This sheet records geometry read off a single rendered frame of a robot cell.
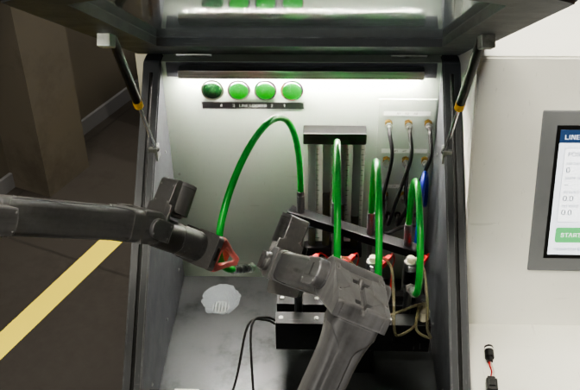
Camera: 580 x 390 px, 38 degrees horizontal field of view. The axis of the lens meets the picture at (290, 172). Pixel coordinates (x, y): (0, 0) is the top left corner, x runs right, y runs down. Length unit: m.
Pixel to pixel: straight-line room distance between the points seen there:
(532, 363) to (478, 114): 0.53
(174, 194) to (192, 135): 0.49
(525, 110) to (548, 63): 0.10
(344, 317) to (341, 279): 0.06
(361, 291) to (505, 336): 0.80
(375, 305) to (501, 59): 0.74
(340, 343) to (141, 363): 0.77
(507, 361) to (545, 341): 0.11
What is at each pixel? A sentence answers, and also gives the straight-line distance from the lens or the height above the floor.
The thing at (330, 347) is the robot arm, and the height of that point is 1.50.
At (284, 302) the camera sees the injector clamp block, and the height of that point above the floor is 0.98.
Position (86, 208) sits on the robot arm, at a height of 1.51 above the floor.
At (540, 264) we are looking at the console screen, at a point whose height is 1.12.
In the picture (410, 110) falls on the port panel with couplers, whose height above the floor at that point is 1.33.
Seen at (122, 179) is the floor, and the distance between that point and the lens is 4.15.
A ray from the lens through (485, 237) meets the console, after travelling 1.79.
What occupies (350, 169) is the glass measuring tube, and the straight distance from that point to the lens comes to 1.98.
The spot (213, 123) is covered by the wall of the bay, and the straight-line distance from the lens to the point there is 1.94.
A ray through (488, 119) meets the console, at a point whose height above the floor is 1.43.
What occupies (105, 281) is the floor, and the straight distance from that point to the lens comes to 3.55.
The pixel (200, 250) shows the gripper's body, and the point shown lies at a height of 1.30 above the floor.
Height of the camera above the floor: 2.26
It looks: 33 degrees down
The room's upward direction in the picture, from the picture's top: 1 degrees counter-clockwise
